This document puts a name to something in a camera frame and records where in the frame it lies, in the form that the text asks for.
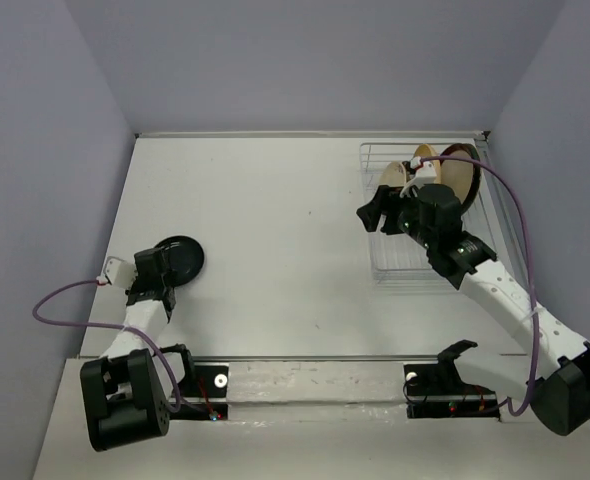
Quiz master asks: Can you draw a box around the cream plate black mark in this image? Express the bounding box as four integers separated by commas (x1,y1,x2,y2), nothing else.
378,161,409,190

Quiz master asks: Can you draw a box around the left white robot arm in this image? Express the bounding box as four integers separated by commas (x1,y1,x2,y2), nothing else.
80,236,205,452

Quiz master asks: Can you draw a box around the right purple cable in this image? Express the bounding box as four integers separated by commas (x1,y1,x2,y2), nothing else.
419,155,544,417

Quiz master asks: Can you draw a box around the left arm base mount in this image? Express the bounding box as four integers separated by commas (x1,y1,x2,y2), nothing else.
170,363,229,421

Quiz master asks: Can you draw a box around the black round plate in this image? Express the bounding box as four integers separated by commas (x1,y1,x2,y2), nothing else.
155,235,205,288

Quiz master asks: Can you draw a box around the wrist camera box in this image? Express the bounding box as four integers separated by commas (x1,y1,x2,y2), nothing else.
400,156,441,197
101,256,136,290

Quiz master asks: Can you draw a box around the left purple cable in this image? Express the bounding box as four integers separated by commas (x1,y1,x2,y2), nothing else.
32,279,214,416

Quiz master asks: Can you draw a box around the white wire dish rack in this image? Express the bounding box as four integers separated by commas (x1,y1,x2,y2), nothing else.
360,141,508,293

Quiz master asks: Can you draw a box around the red rim white plate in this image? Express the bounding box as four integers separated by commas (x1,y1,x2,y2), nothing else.
440,143,481,212

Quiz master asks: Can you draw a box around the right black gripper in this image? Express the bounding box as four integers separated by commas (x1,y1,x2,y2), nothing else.
355,184,436,250

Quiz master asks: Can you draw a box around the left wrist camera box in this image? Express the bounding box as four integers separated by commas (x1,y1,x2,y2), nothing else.
101,256,136,290

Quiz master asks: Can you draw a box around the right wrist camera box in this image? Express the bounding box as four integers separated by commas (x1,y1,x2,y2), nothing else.
400,156,441,197

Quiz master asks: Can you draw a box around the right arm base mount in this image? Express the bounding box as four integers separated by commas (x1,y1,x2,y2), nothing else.
403,363,500,420

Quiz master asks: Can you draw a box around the purple cable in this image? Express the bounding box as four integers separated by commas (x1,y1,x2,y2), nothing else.
419,155,544,417
32,279,214,416

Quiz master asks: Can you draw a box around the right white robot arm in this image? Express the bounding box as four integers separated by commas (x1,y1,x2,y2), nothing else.
356,184,590,436

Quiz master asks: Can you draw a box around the orange round plate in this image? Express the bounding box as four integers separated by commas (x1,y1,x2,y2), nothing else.
411,144,442,184

